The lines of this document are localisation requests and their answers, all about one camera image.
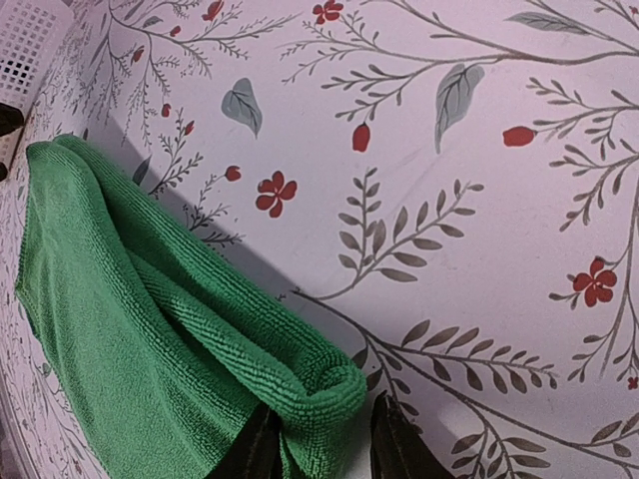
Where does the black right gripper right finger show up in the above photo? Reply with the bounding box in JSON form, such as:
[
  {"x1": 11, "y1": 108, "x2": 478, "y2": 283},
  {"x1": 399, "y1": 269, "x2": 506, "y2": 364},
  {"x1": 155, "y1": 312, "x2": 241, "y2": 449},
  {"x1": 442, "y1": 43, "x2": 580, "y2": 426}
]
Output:
[{"x1": 370, "y1": 392, "x2": 453, "y2": 479}]

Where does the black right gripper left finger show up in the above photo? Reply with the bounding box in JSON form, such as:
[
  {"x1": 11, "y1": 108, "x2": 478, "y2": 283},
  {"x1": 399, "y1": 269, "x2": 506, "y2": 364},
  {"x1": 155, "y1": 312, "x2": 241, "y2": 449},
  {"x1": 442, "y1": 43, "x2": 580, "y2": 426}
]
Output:
[{"x1": 207, "y1": 406, "x2": 283, "y2": 479}]

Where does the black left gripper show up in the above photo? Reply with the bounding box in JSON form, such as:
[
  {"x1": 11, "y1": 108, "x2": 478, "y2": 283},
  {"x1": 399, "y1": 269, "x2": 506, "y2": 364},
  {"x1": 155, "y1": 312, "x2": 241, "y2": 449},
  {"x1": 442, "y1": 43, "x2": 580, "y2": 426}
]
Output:
[{"x1": 0, "y1": 103, "x2": 25, "y2": 182}]

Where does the green microfiber towel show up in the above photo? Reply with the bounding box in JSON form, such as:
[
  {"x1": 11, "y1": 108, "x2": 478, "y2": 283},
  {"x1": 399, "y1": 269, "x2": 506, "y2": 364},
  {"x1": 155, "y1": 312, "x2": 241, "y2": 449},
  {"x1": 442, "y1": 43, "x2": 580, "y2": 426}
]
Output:
[{"x1": 15, "y1": 135, "x2": 366, "y2": 478}]

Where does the white plastic basket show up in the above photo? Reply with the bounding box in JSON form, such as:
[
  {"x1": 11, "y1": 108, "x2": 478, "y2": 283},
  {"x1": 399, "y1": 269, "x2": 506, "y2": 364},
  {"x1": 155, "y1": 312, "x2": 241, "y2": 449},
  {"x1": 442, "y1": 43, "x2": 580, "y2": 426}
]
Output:
[{"x1": 1, "y1": 0, "x2": 74, "y2": 171}]

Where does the floral patterned table mat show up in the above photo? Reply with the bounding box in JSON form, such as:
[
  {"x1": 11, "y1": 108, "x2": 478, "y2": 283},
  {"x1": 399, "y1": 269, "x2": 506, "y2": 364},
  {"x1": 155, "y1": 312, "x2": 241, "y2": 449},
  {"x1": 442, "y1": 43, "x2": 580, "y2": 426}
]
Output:
[{"x1": 1, "y1": 1, "x2": 638, "y2": 478}]

